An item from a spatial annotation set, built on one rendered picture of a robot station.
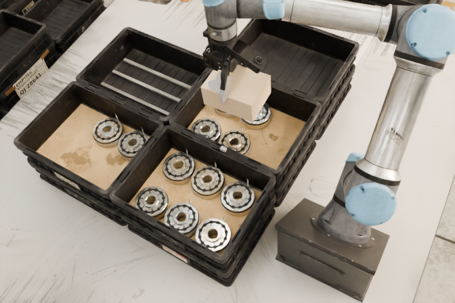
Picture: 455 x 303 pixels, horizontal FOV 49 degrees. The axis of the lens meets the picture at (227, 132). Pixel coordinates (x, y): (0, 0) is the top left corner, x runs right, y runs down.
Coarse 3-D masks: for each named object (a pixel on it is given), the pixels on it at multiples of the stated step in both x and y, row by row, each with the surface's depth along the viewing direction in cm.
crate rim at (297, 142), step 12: (192, 96) 165; (300, 96) 161; (180, 108) 163; (312, 120) 156; (192, 132) 157; (300, 132) 153; (216, 144) 153; (300, 144) 154; (240, 156) 150; (288, 156) 149; (264, 168) 147
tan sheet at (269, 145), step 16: (208, 112) 173; (272, 112) 171; (224, 128) 169; (240, 128) 168; (272, 128) 167; (288, 128) 167; (256, 144) 164; (272, 144) 164; (288, 144) 163; (272, 160) 160
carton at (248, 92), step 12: (216, 72) 145; (240, 72) 144; (252, 72) 144; (204, 84) 143; (240, 84) 142; (252, 84) 141; (264, 84) 141; (204, 96) 145; (216, 96) 142; (228, 96) 139; (240, 96) 139; (252, 96) 139; (264, 96) 144; (216, 108) 147; (228, 108) 144; (240, 108) 140; (252, 108) 138; (252, 120) 142
